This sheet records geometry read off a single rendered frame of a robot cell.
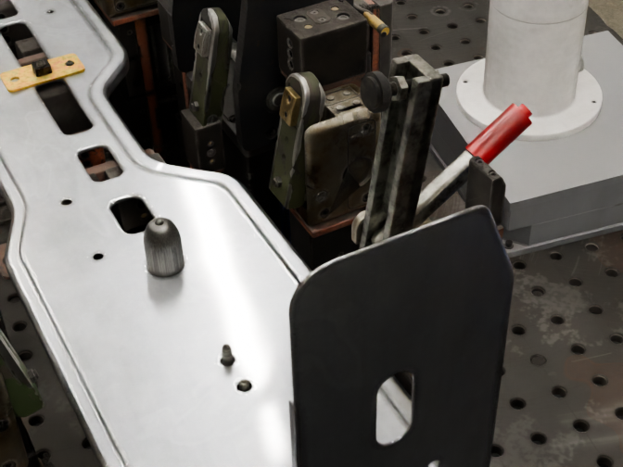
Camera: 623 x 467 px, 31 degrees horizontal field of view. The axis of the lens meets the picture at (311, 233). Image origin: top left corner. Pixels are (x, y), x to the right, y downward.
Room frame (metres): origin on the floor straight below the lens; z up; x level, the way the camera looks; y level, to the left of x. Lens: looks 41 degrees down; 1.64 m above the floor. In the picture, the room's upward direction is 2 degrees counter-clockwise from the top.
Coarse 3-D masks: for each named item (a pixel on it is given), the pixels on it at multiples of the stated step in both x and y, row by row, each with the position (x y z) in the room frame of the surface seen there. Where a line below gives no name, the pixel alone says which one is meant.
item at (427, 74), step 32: (416, 64) 0.67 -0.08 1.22; (384, 96) 0.64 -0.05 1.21; (416, 96) 0.64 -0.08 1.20; (384, 128) 0.67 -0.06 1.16; (416, 128) 0.64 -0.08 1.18; (384, 160) 0.67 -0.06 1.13; (416, 160) 0.65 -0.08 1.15; (384, 192) 0.67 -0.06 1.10; (416, 192) 0.65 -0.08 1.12; (384, 224) 0.67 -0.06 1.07
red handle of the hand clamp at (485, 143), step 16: (512, 112) 0.70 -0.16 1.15; (528, 112) 0.71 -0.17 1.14; (496, 128) 0.70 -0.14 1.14; (512, 128) 0.69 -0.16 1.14; (480, 144) 0.69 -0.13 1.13; (496, 144) 0.69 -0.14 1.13; (464, 160) 0.68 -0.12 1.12; (448, 176) 0.68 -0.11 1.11; (464, 176) 0.68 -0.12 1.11; (432, 192) 0.67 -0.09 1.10; (448, 192) 0.67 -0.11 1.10; (432, 208) 0.66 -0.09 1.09; (416, 224) 0.66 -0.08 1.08
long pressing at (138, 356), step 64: (64, 0) 1.16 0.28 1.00; (0, 64) 1.03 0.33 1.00; (128, 64) 1.03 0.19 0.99; (0, 128) 0.91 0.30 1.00; (128, 128) 0.90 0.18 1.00; (64, 192) 0.81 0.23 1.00; (128, 192) 0.80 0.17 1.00; (192, 192) 0.80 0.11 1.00; (64, 256) 0.72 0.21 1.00; (128, 256) 0.72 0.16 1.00; (192, 256) 0.71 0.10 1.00; (256, 256) 0.71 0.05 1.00; (64, 320) 0.64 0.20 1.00; (128, 320) 0.64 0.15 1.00; (192, 320) 0.64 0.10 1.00; (256, 320) 0.63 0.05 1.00; (64, 384) 0.58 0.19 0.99; (128, 384) 0.57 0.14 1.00; (192, 384) 0.57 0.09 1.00; (256, 384) 0.57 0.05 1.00; (384, 384) 0.56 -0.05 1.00; (128, 448) 0.51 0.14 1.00; (192, 448) 0.51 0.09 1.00; (256, 448) 0.51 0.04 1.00
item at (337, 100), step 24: (336, 96) 0.85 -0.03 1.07; (360, 96) 0.84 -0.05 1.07; (336, 120) 0.81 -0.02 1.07; (360, 120) 0.82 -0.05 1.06; (312, 144) 0.80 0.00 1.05; (336, 144) 0.81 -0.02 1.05; (360, 144) 0.82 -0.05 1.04; (312, 168) 0.80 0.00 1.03; (336, 168) 0.81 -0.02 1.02; (360, 168) 0.82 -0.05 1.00; (312, 192) 0.80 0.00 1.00; (336, 192) 0.81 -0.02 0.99; (360, 192) 0.82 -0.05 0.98; (312, 216) 0.80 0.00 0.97; (336, 216) 0.81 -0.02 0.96; (312, 240) 0.80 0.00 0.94; (336, 240) 0.81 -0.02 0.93; (312, 264) 0.80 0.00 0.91
